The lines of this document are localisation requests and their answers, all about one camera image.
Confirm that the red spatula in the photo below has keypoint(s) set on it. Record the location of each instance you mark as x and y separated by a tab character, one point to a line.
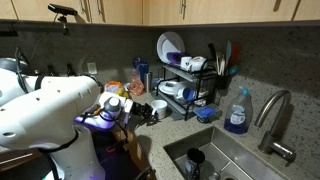
235	53

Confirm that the purple bowl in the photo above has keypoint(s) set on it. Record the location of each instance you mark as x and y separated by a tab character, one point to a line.
173	57

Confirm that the short teal utensil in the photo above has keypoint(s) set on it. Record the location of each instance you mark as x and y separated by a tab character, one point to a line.
233	70

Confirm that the black mug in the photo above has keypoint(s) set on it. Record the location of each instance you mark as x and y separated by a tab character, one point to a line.
194	161

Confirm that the pink plastic bag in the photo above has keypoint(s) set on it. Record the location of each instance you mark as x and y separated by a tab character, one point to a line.
136	85

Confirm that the blue sponge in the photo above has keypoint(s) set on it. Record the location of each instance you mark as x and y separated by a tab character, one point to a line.
215	117
204	110

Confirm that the yellow orange snack bag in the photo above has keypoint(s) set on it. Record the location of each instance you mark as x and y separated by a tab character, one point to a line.
115	88

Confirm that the black spatula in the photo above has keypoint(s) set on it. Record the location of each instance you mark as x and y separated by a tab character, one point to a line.
212	50

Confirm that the white ceramic mug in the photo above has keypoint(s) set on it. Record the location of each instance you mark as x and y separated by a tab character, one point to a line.
160	107
179	95

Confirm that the white mug with print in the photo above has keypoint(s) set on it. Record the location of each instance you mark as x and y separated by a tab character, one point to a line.
198	62

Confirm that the steel kitchen faucet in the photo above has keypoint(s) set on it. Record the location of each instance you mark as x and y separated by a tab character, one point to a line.
273	116

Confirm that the stainless steel sink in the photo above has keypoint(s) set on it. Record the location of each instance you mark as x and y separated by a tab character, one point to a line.
233	156

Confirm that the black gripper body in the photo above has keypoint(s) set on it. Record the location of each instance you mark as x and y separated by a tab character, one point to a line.
141	111

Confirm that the small white cup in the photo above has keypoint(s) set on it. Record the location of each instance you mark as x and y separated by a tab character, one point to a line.
185	62

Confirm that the black utensil holder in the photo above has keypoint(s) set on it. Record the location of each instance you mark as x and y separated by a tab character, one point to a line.
221	82

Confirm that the white mug blue interior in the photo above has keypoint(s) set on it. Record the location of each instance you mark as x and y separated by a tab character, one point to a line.
189	94

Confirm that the teal blue spatula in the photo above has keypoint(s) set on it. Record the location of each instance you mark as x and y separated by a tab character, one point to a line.
228	50

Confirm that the blue water bottle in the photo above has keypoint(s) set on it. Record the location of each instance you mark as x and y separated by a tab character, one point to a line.
141	68

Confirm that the large white plate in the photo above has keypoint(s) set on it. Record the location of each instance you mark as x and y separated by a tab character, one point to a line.
170	41

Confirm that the wooden upper cabinets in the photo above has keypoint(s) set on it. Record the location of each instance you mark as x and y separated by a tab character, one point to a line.
216	10

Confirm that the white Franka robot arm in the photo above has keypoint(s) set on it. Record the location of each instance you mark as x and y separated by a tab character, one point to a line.
43	113

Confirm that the blue dish soap bottle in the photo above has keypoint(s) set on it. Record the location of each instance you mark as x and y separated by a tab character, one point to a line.
238	113

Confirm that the white wall outlet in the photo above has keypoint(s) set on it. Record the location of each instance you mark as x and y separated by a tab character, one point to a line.
92	68

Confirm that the orange black clamp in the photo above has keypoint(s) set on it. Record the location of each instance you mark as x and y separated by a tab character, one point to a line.
115	146

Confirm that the wooden base cabinet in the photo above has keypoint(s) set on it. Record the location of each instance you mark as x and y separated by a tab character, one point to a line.
133	150

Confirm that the stainless steel tumbler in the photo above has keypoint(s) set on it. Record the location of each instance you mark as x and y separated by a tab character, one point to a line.
148	81

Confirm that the plain metal spoon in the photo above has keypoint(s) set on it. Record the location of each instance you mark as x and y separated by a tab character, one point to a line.
216	174

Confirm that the black two-tier dish rack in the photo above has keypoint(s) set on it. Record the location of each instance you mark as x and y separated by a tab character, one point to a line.
200	78

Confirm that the black camera on stand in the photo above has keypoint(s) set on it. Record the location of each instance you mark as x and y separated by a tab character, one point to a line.
61	9

